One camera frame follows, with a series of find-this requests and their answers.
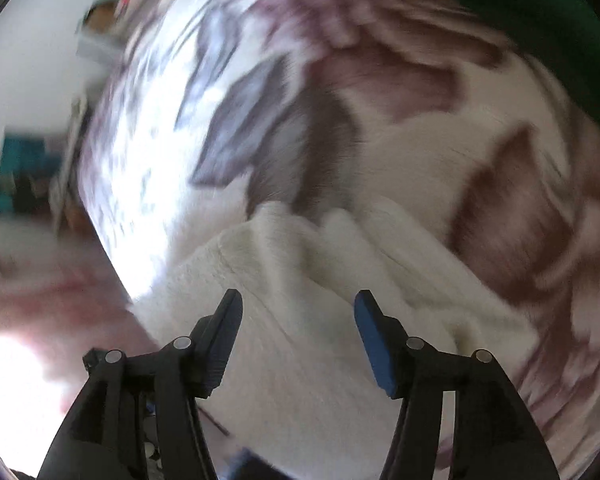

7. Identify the cardboard box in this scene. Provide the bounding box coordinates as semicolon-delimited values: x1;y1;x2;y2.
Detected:
82;0;120;35

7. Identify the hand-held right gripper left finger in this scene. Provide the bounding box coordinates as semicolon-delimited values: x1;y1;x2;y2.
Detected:
37;288;244;480

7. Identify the green white-striped garment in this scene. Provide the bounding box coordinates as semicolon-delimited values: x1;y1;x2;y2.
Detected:
427;0;600;153

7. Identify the floral blanket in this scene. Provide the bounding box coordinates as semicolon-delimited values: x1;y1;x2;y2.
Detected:
75;0;600;480

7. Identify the teal box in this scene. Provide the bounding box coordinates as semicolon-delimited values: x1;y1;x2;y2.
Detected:
0;134;64;217

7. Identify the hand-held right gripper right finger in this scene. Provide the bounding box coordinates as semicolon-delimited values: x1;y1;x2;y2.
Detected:
354;289;561;480

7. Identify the white fluffy garment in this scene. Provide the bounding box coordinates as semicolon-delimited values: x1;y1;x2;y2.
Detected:
129;200;541;480

